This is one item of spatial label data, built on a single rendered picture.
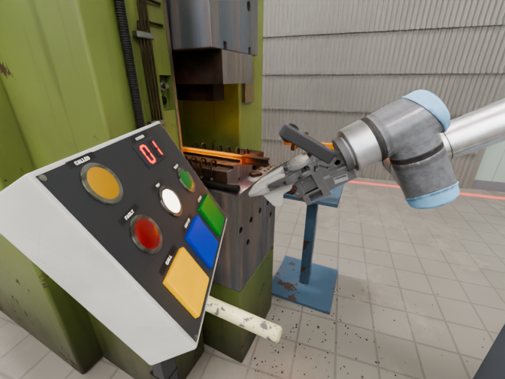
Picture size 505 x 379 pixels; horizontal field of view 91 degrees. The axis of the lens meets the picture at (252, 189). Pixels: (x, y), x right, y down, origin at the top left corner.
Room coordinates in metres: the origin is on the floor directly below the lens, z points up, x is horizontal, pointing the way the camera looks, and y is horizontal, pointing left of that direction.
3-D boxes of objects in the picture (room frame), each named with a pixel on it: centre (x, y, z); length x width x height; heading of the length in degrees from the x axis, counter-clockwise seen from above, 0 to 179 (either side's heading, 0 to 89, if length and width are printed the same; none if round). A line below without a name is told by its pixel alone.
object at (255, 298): (1.07, 0.22, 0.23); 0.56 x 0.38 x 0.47; 63
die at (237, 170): (1.02, 0.23, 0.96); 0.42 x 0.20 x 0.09; 63
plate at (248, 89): (1.27, 0.02, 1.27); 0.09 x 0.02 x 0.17; 153
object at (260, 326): (0.58, 0.12, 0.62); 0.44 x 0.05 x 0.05; 63
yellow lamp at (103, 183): (0.29, 0.19, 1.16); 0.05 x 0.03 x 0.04; 153
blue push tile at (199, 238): (0.38, 0.10, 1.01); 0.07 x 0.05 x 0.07; 178
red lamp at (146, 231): (0.29, 0.14, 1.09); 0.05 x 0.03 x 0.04; 153
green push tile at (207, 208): (0.48, 0.09, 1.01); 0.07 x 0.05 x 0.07; 178
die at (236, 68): (1.02, 0.23, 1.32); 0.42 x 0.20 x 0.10; 63
